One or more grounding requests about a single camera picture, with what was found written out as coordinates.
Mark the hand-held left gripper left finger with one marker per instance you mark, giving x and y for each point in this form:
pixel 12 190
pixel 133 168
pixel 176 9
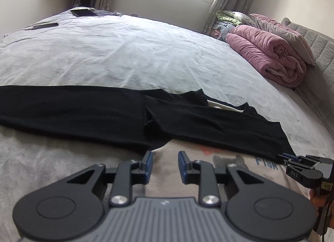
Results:
pixel 149 165

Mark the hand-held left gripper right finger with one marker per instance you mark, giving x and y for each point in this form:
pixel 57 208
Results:
pixel 182 165

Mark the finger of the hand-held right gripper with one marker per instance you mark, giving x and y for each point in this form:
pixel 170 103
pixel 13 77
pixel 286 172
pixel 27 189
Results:
pixel 297 163
pixel 288 157

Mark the beige black-sleeved bear sweatshirt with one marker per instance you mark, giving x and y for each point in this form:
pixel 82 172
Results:
pixel 78 111

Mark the blue grey clothes pile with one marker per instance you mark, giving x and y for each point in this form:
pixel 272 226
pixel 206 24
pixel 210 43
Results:
pixel 221 29

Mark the person's right hand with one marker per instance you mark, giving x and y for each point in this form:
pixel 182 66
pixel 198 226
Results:
pixel 317 201

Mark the grey quilted headboard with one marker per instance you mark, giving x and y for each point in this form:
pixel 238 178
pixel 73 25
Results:
pixel 323 57

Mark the folded pink quilt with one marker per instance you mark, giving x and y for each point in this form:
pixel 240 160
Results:
pixel 263 51

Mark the bed with grey sheet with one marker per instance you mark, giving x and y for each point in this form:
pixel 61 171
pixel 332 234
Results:
pixel 130 49

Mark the pink grey pillow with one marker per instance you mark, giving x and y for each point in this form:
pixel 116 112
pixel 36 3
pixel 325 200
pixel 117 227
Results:
pixel 284 33

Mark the green patterned cloth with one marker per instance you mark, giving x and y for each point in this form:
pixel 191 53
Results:
pixel 225 18

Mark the dark tablet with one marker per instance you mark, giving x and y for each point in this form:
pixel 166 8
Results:
pixel 83 12

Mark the dark flat phone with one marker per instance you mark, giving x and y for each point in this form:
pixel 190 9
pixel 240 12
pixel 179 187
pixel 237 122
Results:
pixel 43 26

